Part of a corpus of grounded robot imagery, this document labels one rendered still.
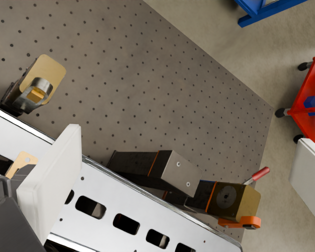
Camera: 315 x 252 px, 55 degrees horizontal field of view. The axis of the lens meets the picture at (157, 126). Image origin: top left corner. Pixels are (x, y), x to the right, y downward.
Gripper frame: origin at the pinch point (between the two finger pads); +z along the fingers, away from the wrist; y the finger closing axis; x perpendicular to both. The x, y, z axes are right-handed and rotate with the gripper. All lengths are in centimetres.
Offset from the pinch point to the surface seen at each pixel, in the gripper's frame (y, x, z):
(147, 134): -4, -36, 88
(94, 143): -21, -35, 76
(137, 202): -5, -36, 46
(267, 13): 79, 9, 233
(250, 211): 27, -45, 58
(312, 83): 138, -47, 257
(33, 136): -26, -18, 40
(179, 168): 5, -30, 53
